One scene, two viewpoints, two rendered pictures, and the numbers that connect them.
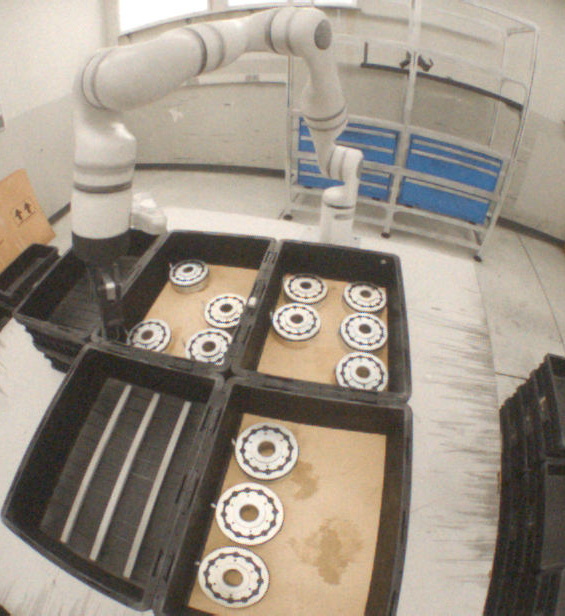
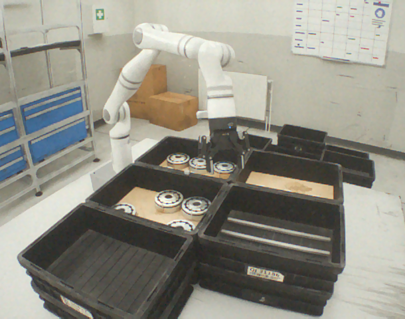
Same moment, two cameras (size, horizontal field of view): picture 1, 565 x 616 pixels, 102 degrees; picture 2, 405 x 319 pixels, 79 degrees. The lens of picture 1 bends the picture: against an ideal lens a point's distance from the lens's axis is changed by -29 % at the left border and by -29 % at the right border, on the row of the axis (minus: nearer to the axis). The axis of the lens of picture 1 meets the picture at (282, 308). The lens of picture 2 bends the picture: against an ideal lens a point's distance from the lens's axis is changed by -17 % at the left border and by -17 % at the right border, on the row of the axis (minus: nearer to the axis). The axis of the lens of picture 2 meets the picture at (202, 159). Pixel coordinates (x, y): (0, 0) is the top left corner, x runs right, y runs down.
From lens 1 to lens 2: 0.99 m
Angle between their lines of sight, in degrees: 64
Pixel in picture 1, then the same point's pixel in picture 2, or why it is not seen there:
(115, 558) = (323, 246)
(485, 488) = not seen: hidden behind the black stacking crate
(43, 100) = not seen: outside the picture
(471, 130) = (33, 82)
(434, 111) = (4, 84)
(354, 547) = (297, 183)
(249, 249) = (125, 179)
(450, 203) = (64, 138)
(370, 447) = (256, 175)
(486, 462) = not seen: hidden behind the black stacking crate
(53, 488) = (296, 282)
